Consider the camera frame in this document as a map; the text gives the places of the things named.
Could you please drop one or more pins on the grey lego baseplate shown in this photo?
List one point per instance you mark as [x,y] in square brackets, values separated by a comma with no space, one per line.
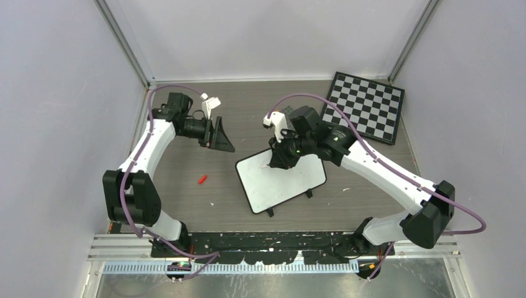
[286,111]

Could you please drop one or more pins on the white whiteboard with black frame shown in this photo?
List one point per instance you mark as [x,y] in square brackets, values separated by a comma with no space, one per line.
[266,188]

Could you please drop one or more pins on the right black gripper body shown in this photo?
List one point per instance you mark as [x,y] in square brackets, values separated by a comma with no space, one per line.
[291,146]

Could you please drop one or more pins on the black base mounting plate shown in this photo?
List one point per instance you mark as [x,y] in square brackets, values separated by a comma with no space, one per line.
[272,248]

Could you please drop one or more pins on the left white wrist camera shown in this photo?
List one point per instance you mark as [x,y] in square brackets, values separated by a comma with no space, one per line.
[208,104]

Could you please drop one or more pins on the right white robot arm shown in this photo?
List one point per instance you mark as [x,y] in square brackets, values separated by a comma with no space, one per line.
[425,216]

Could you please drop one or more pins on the black white checkerboard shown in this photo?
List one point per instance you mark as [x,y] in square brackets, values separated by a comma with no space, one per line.
[373,107]

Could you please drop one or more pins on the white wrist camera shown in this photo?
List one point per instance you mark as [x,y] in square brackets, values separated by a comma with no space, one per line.
[208,104]
[278,122]

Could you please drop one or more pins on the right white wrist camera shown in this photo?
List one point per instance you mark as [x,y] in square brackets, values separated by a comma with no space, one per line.
[278,122]

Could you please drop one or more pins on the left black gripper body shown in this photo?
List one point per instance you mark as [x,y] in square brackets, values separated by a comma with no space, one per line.
[205,141]

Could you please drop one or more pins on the red marker cap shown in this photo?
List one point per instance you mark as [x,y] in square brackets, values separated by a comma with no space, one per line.
[202,179]

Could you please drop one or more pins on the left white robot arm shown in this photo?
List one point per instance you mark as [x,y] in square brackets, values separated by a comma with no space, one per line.
[130,195]

